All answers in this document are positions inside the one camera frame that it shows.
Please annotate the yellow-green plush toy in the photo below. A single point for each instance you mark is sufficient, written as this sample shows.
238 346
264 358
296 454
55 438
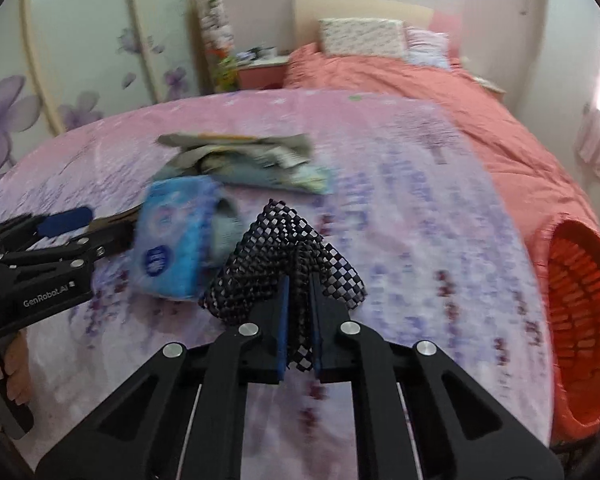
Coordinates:
227 72

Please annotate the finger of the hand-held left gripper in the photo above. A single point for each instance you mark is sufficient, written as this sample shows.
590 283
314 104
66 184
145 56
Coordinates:
62 220
115 240

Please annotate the hanging plush toys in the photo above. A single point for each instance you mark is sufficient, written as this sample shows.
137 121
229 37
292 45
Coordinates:
215 20

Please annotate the pink nightstand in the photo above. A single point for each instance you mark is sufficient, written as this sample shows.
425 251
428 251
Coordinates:
262 75
490 85

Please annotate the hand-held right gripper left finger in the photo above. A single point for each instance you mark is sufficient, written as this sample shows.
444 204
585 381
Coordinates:
281 330

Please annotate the pink striped pillow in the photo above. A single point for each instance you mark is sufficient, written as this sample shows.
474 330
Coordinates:
427 47

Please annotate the pink curtain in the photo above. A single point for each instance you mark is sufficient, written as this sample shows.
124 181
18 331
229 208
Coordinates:
597 135

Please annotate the black mesh net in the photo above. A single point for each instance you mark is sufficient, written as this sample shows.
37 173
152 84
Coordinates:
275 245

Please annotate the floral glass wardrobe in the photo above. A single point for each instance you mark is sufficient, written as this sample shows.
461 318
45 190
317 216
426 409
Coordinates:
90 50

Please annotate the white floral pillow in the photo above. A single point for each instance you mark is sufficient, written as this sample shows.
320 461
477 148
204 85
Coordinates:
362 37

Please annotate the person's left hand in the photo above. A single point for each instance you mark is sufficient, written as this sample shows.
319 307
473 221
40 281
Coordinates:
19 375

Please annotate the blue tissue pack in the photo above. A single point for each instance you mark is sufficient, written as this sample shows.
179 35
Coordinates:
175 235

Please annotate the salmon pink duvet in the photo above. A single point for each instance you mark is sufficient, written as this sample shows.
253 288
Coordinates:
505 125

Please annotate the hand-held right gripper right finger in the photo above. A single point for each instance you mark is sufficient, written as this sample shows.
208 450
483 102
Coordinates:
314 330

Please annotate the orange plastic laundry basket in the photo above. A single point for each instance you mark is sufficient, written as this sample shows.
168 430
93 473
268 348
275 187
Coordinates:
580 320

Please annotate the beige bed headboard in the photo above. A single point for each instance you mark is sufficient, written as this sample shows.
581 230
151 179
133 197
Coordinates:
360 7

